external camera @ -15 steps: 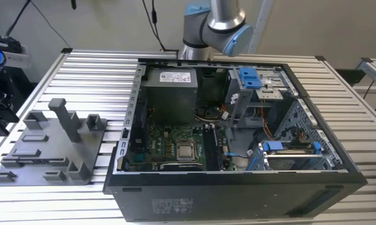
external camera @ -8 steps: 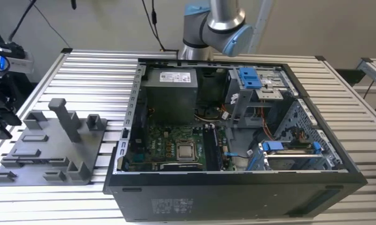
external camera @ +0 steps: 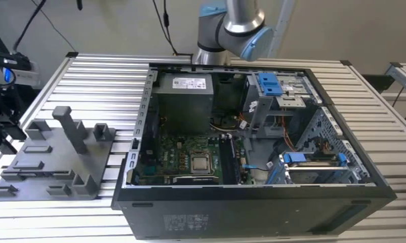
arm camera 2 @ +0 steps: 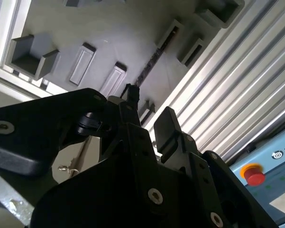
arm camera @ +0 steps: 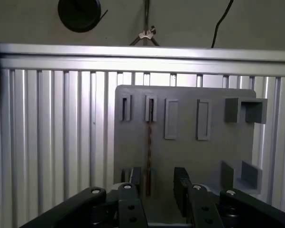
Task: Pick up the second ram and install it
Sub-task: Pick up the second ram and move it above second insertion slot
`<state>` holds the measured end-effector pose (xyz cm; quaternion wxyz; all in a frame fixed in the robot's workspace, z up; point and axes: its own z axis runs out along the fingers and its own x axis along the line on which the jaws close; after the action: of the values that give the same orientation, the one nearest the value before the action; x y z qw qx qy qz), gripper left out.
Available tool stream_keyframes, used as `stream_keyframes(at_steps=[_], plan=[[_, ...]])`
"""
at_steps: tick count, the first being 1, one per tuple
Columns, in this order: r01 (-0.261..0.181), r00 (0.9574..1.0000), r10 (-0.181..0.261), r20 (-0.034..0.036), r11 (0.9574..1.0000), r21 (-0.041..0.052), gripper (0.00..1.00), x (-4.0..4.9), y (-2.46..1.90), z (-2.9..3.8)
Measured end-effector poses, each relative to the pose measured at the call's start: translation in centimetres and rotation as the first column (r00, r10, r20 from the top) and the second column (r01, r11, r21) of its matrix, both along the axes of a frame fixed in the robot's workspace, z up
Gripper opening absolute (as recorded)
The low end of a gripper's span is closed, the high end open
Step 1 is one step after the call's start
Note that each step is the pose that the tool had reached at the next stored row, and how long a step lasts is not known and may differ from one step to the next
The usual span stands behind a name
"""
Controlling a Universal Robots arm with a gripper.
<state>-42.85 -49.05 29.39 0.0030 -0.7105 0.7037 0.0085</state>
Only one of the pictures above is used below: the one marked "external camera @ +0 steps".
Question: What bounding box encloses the grey power supply unit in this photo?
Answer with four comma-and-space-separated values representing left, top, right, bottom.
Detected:
154, 73, 214, 136

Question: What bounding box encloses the black graphics card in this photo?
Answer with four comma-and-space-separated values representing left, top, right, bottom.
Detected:
171, 175, 221, 185

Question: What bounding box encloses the grey metal drive cage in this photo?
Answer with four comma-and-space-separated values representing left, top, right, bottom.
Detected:
243, 72, 322, 139

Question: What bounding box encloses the black box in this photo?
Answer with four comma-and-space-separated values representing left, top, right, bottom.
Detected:
361, 74, 396, 94

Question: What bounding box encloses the metal slat side table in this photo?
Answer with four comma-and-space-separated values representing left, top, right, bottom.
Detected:
385, 62, 406, 102

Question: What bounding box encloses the silver CPU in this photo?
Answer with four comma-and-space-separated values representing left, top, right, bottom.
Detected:
193, 156, 211, 170

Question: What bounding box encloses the grey parts rack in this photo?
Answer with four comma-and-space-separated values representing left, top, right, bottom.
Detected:
0, 105, 118, 203

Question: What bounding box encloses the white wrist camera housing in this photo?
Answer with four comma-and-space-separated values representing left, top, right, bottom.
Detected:
2, 52, 42, 87

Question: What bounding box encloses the black PC case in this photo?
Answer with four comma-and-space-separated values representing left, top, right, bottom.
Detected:
111, 62, 398, 240

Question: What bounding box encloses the black desk frame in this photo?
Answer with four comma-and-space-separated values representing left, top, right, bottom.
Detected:
0, 16, 43, 157

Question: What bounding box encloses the blue camera cable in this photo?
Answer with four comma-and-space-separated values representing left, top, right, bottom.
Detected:
4, 67, 18, 87

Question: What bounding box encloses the black round fan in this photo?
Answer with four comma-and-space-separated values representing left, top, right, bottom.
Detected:
219, 113, 241, 127

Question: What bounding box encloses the thick black camera cable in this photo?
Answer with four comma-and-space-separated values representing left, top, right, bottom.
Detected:
12, 0, 48, 53

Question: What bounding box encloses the socket cover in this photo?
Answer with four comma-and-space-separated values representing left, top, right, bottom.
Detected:
189, 151, 214, 175

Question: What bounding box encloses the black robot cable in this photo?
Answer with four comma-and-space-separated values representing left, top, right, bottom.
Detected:
153, 0, 193, 56

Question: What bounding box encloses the blue disk carrier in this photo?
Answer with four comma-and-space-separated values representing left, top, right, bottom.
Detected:
269, 151, 348, 185

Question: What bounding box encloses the thin black wall wire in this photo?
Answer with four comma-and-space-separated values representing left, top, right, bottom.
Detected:
36, 0, 76, 53

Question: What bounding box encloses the green motherboard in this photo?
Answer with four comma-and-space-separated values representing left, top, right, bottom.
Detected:
135, 134, 258, 185

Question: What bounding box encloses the blue drive carrier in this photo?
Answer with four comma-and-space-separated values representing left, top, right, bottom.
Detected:
257, 72, 283, 97

